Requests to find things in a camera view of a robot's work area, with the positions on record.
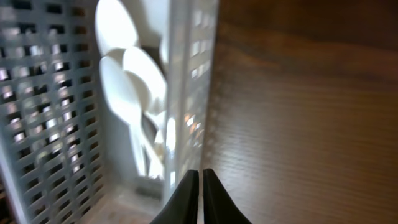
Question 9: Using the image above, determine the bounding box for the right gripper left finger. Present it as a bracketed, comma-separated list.
[150, 170, 199, 224]

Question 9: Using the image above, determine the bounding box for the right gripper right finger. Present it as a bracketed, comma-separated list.
[203, 169, 251, 224]

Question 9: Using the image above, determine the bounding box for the clear plastic basket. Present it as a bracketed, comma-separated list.
[1, 0, 220, 223]

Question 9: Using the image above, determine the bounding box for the white plastic spoon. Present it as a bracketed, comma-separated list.
[122, 46, 167, 180]
[95, 0, 140, 56]
[142, 0, 170, 68]
[99, 56, 147, 176]

